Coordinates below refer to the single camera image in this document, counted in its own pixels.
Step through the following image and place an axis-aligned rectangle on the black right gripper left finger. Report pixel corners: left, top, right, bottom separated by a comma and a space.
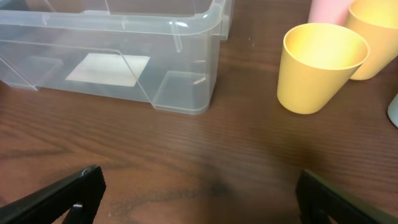
1, 165, 106, 224

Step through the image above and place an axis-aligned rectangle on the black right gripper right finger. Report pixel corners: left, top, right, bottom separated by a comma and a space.
295, 170, 397, 224

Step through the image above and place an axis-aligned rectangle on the pale grey-blue small bowl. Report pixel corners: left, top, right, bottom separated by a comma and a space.
387, 94, 398, 128

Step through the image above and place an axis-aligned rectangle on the orange-yellow plastic cup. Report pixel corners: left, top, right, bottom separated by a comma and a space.
345, 0, 397, 80

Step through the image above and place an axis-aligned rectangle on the white label in bin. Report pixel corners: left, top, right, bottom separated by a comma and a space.
66, 53, 150, 87

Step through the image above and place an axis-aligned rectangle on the yellow plastic cup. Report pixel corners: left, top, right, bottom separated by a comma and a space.
277, 23, 370, 114

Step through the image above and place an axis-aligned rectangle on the clear plastic storage bin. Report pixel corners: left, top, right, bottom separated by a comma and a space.
1, 0, 234, 114

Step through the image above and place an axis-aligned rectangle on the pink plastic cup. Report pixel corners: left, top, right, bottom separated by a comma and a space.
308, 0, 354, 26

